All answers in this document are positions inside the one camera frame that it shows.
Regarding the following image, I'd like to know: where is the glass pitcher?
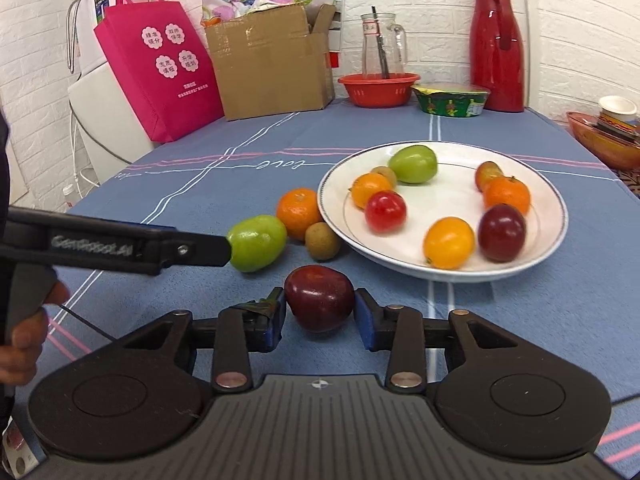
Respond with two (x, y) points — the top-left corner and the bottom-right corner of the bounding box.
(361, 12), (408, 81)

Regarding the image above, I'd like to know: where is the cardboard box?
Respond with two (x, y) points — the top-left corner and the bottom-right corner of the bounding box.
(204, 2), (337, 122)

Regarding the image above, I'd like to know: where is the orange tray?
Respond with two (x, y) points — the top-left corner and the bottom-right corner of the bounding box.
(566, 111), (640, 170)

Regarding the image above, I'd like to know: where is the green noodle bowl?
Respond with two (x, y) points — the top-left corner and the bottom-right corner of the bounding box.
(411, 82), (492, 119)

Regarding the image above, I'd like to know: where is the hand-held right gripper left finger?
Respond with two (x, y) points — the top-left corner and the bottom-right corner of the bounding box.
(122, 287), (288, 395)

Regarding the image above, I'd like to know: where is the small red-yellow apple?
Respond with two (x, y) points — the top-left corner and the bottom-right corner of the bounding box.
(474, 161), (505, 192)

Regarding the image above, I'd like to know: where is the orange mandarin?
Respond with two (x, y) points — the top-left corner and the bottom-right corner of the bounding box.
(483, 176), (531, 217)
(276, 188), (325, 242)

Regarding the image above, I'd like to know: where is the green apple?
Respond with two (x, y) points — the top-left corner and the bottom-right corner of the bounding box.
(388, 144), (439, 184)
(226, 215), (288, 273)

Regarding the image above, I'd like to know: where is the person's left hand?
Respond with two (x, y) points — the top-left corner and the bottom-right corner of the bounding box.
(0, 281), (71, 387)

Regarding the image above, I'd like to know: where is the red plastic basket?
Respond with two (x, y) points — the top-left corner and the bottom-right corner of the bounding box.
(337, 72), (422, 108)

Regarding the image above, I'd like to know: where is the black cable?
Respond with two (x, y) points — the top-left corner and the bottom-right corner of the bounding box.
(60, 302), (117, 343)

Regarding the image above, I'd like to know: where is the yellow orange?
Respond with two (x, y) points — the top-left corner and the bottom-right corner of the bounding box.
(423, 216), (476, 270)

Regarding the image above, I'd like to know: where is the white cable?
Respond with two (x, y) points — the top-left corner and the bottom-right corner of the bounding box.
(74, 110), (101, 196)

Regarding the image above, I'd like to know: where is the dark red plum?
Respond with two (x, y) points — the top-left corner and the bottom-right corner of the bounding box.
(477, 204), (527, 263)

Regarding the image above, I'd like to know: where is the white plate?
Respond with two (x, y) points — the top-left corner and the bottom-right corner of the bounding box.
(317, 140), (569, 283)

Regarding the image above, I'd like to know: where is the striped small box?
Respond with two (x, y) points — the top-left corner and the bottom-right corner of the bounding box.
(597, 112), (640, 137)

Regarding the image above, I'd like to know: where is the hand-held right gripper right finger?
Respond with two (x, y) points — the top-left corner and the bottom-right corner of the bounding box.
(354, 287), (518, 391)

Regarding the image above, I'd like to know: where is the white water dispenser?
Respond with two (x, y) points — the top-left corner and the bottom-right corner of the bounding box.
(67, 0), (156, 186)

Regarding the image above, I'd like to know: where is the brown kiwi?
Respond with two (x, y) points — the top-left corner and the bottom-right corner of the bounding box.
(305, 222), (343, 262)
(371, 166), (398, 191)

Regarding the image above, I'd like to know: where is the pink tote bag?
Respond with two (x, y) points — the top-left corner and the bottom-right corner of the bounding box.
(94, 0), (225, 143)

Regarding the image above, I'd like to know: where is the dark red apple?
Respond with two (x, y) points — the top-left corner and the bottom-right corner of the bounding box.
(284, 265), (356, 334)

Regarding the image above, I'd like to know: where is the white paper cup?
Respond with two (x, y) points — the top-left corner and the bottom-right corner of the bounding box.
(598, 95), (638, 123)

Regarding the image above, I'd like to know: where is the red thermos jug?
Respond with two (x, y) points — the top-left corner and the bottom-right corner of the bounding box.
(469, 0), (526, 113)

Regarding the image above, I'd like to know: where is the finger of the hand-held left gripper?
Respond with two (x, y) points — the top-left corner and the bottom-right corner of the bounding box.
(144, 231), (233, 276)

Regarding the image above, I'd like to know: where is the black-handled utensil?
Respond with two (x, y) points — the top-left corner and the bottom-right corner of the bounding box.
(370, 6), (391, 80)

